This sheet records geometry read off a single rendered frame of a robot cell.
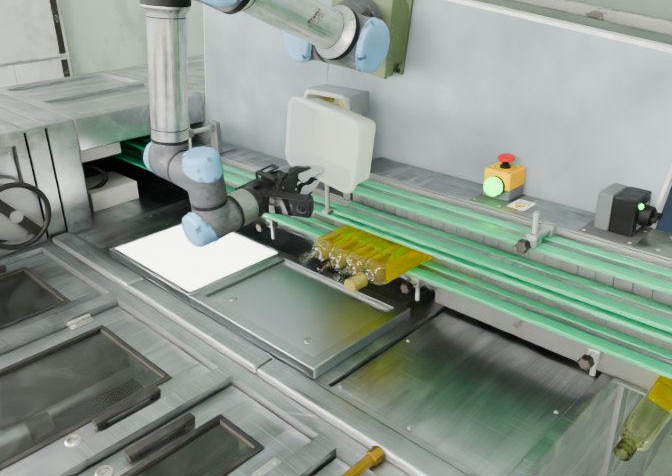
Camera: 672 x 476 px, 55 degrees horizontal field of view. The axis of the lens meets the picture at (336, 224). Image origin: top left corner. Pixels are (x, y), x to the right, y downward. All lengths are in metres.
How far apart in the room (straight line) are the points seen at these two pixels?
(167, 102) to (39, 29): 3.83
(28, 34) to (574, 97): 4.18
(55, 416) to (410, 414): 0.74
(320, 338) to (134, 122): 1.13
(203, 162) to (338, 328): 0.55
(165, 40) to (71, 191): 1.05
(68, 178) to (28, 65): 2.93
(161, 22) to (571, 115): 0.87
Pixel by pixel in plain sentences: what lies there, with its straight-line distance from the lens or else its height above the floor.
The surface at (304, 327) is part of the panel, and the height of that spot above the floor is 1.21.
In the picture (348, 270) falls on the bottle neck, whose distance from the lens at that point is 1.52.
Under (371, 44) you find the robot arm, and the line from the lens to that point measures 1.43.
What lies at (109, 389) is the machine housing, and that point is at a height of 1.63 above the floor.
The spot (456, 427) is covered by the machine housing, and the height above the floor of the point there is 1.22.
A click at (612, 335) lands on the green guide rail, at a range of 1.45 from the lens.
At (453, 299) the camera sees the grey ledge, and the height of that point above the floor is 0.88.
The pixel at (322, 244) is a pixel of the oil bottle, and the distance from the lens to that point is 1.60.
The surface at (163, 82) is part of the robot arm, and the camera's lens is 1.32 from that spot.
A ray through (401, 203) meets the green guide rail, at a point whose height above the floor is 0.96.
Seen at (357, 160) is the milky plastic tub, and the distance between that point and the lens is 1.38.
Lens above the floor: 2.09
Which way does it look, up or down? 41 degrees down
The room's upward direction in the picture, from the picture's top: 114 degrees counter-clockwise
